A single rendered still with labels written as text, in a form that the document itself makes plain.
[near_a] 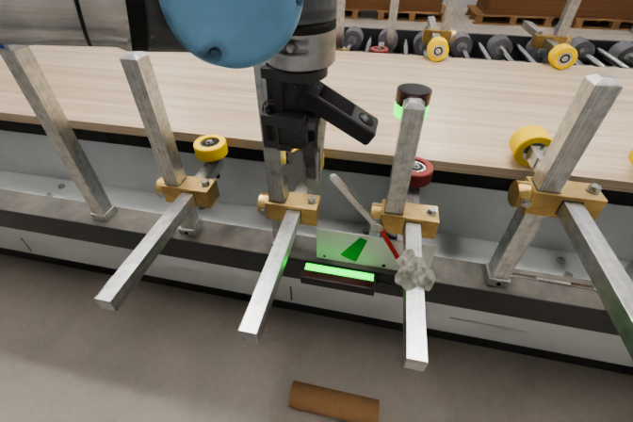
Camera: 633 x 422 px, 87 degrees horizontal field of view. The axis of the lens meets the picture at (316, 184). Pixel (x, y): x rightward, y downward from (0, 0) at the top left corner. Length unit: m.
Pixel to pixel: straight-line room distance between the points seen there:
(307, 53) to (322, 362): 1.23
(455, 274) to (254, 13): 0.74
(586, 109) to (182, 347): 1.47
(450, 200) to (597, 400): 1.01
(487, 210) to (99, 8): 0.93
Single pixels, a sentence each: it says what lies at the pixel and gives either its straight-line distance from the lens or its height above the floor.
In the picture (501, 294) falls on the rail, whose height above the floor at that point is 0.70.
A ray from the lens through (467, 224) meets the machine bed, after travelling 1.03.
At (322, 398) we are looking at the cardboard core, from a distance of 1.33.
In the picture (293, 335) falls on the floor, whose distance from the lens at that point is 1.50.
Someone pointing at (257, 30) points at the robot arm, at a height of 1.28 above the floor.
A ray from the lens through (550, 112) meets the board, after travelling 1.20.
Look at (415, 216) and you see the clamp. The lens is 0.70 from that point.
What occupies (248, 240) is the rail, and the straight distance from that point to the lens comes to 0.87.
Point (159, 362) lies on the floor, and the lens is 1.58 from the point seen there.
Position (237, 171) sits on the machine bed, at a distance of 1.01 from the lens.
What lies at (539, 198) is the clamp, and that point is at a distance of 0.69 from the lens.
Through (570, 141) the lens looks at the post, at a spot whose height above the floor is 1.07.
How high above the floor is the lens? 1.34
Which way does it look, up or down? 39 degrees down
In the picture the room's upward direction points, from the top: straight up
